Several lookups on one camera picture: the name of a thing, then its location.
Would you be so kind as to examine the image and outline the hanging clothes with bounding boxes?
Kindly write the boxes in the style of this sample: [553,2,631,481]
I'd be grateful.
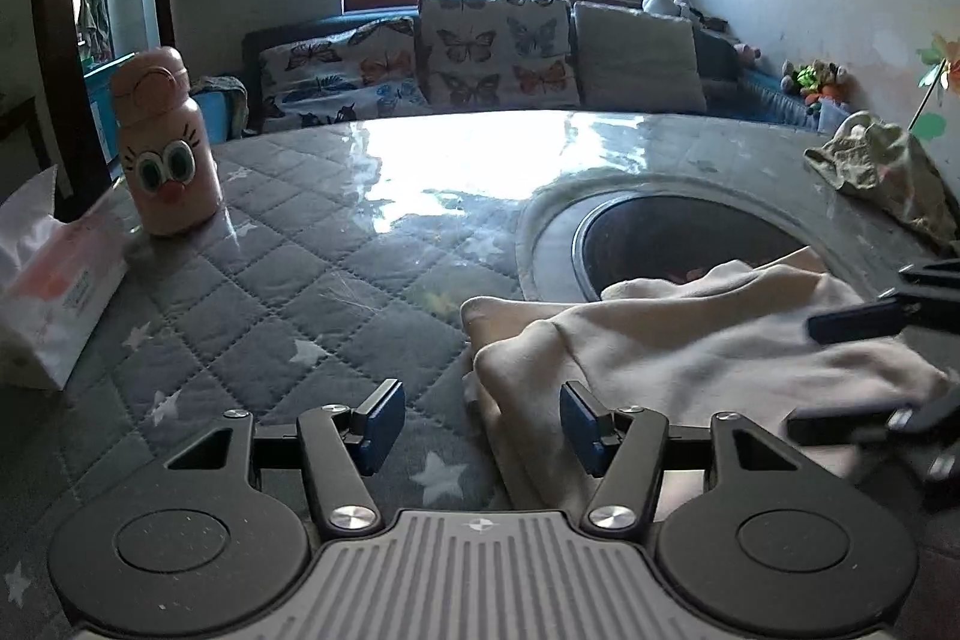
[77,0,111,62]

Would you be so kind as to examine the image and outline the blue cabinet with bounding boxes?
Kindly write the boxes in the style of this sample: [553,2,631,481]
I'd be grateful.
[81,51,140,165]

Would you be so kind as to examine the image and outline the pink cartoon face bottle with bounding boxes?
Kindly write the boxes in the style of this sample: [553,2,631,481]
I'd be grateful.
[111,47,222,236]

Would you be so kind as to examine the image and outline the cream shirt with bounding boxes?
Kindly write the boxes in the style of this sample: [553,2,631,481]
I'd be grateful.
[459,246,960,521]

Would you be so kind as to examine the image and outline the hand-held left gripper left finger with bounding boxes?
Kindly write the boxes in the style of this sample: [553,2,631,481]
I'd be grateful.
[165,377,407,532]

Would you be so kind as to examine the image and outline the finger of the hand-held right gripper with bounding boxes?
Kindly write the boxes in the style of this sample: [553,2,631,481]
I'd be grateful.
[806,261,960,345]
[786,385,960,461]

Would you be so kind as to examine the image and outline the blue chair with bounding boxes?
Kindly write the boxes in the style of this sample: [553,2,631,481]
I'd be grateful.
[187,75,250,145]

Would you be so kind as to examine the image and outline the dark wooden door frame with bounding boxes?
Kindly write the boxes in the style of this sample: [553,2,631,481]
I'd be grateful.
[30,0,177,221]

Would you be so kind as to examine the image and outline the dark wooden furniture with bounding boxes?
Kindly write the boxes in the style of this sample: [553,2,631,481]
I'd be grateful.
[0,96,46,199]

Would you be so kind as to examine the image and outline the flower wall sticker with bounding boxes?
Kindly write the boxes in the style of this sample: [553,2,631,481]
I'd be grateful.
[907,32,960,139]

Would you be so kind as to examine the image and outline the pile of plush toys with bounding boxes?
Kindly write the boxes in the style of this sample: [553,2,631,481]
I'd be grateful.
[780,59,852,105]

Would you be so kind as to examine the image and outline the butterfly print cushion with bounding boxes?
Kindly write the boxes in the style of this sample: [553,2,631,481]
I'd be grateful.
[259,17,432,133]
[416,0,582,112]

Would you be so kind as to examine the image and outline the tissue pack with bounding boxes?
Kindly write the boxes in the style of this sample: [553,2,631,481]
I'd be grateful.
[0,164,132,392]

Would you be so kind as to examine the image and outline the translucent plastic bin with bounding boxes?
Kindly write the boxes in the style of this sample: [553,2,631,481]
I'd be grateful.
[817,96,852,135]

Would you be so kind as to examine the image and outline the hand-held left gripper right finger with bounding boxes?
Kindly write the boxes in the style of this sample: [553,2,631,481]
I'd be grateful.
[560,381,803,531]

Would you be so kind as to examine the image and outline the blue sofa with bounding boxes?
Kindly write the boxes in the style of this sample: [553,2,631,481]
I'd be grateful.
[241,0,826,135]

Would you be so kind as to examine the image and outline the green patterned garment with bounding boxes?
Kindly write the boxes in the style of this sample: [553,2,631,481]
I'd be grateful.
[804,111,960,251]

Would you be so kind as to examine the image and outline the plain grey cushion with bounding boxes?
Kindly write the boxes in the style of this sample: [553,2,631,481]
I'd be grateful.
[574,1,710,115]

